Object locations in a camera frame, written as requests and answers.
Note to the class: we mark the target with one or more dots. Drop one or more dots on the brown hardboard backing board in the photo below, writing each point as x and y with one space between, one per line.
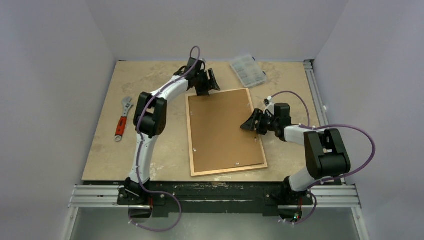
222 129

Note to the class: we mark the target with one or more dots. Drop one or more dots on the clear plastic organizer box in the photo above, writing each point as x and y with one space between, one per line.
248 71

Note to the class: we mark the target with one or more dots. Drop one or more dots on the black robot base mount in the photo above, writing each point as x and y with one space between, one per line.
158 199

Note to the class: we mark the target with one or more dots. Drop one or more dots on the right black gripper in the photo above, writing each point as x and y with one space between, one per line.
257 121

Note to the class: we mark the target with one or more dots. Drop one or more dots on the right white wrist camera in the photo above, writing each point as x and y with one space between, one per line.
269 105

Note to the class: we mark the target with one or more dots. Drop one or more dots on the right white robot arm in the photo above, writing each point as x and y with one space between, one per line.
325 152

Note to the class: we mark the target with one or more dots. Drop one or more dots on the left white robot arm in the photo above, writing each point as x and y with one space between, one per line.
150 119

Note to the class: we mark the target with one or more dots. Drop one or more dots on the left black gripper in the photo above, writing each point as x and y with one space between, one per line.
209 86

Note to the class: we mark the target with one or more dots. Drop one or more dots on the light wooden picture frame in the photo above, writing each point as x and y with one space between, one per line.
232 170

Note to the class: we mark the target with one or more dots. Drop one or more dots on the red handled adjustable wrench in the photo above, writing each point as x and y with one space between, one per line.
121 126

